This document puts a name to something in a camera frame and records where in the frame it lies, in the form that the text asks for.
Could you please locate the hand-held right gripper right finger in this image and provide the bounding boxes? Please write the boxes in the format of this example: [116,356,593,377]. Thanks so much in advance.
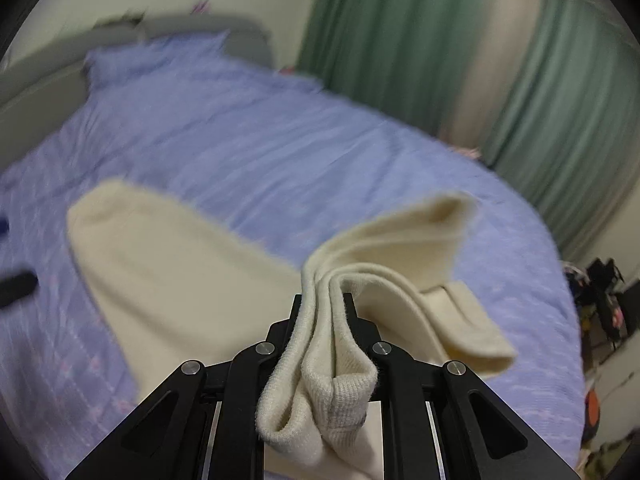
[342,292,576,480]

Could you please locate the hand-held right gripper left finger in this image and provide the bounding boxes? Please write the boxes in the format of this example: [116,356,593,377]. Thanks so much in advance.
[65,292,306,480]

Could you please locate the cream pants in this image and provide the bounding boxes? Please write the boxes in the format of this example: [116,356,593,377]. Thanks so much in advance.
[66,179,517,480]

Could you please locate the bed with blue striped sheet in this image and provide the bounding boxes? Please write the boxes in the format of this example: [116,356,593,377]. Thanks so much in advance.
[0,30,589,480]

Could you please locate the blue striped pillow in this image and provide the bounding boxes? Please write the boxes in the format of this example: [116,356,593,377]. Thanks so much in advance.
[82,30,232,92]

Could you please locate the orange stool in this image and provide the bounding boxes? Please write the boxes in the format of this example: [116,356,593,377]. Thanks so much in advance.
[584,389,602,435]

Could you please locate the black chair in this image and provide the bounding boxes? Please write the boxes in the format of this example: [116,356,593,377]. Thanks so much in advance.
[575,257,628,343]

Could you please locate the grey padded headboard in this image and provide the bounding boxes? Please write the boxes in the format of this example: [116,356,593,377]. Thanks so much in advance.
[0,11,274,127]

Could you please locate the green curtain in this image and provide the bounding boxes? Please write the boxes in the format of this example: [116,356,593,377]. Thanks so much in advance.
[296,0,507,137]
[480,0,640,262]

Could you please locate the beige sheer curtain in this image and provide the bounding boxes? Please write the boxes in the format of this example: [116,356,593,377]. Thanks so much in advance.
[439,0,557,162]

